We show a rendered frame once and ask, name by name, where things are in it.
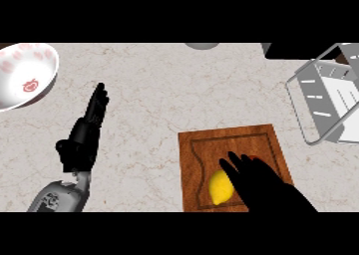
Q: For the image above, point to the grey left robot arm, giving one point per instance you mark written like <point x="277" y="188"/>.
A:
<point x="59" y="196"/>

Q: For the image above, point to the black appliance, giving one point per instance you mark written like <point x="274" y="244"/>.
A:
<point x="294" y="51"/>

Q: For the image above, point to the brown wooden cutting board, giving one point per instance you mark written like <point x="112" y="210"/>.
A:
<point x="222" y="149"/>

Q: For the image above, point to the yellow lemon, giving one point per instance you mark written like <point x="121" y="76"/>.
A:
<point x="219" y="187"/>

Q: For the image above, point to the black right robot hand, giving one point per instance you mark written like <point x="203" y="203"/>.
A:
<point x="266" y="186"/>

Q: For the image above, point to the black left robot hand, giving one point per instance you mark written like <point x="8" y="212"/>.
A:
<point x="81" y="139"/>

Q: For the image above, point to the grey round object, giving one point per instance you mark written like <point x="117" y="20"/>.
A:
<point x="201" y="46"/>

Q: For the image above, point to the white bowl with red print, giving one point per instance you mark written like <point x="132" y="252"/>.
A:
<point x="18" y="74"/>

